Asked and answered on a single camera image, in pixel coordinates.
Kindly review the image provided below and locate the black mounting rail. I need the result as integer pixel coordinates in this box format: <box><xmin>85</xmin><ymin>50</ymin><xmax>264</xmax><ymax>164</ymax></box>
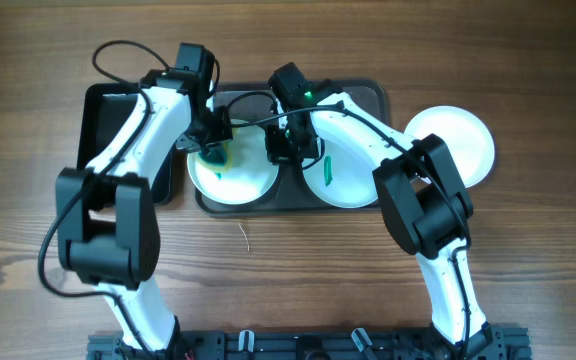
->
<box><xmin>87</xmin><ymin>325</ymin><xmax>533</xmax><ymax>360</ymax></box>

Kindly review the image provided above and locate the white plate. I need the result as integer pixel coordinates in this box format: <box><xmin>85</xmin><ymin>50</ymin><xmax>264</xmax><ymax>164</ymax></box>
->
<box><xmin>187</xmin><ymin>126</ymin><xmax>279</xmax><ymax>205</ymax></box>
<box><xmin>404</xmin><ymin>105</ymin><xmax>495</xmax><ymax>188</ymax></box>
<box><xmin>303</xmin><ymin>140</ymin><xmax>377</xmax><ymax>208</ymax></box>

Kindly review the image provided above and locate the brown serving tray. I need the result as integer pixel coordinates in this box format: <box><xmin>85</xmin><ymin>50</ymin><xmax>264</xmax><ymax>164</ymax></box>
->
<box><xmin>195</xmin><ymin>79</ymin><xmax>390</xmax><ymax>217</ymax></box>

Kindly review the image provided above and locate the small white string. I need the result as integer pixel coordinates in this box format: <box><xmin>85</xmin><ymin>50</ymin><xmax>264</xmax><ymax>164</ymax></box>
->
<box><xmin>237</xmin><ymin>222</ymin><xmax>252</xmax><ymax>253</ymax></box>

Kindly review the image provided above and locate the black water basin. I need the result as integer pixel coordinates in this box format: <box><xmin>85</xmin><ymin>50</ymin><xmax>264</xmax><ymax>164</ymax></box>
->
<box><xmin>76</xmin><ymin>83</ymin><xmax>173</xmax><ymax>205</ymax></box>

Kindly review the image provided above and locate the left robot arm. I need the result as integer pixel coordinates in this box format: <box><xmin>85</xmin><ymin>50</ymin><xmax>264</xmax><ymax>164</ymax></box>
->
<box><xmin>46</xmin><ymin>69</ymin><xmax>229</xmax><ymax>359</ymax></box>

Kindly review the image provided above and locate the green yellow sponge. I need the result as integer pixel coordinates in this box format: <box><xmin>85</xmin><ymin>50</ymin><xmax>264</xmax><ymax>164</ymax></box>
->
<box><xmin>197</xmin><ymin>142</ymin><xmax>234</xmax><ymax>173</ymax></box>

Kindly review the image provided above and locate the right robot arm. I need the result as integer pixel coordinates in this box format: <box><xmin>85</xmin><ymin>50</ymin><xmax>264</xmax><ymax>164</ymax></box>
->
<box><xmin>268</xmin><ymin>77</ymin><xmax>486</xmax><ymax>348</ymax></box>

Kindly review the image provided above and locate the white plate top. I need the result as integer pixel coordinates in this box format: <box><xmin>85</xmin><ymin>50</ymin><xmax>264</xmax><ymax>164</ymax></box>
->
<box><xmin>404</xmin><ymin>105</ymin><xmax>495</xmax><ymax>188</ymax></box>

